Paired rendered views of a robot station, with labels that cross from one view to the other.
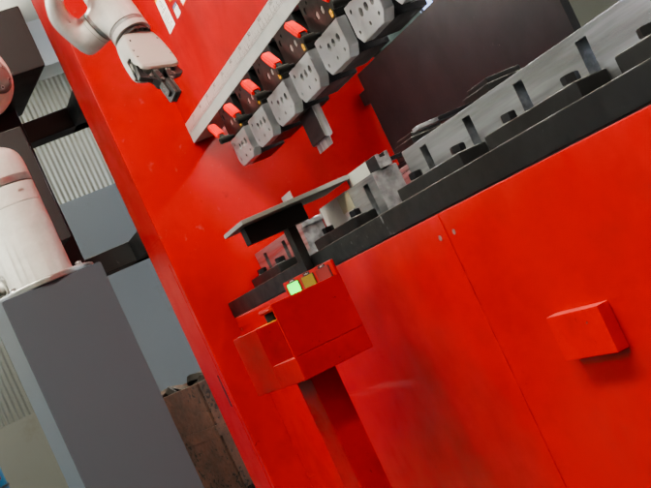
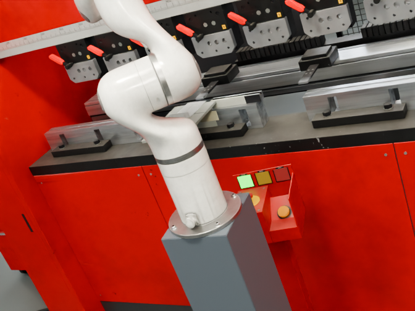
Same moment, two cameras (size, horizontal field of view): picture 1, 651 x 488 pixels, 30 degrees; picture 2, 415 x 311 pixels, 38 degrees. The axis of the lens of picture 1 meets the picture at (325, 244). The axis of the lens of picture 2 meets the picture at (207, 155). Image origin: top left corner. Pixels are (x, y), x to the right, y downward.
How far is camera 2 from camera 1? 184 cm
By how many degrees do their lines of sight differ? 44
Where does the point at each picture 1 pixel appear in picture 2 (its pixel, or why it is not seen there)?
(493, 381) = (385, 223)
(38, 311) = (238, 235)
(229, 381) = (36, 216)
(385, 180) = (259, 107)
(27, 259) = (217, 199)
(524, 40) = not seen: hidden behind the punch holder
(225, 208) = (18, 103)
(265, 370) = not seen: hidden behind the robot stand
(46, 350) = (244, 260)
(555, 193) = not seen: outside the picture
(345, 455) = (294, 271)
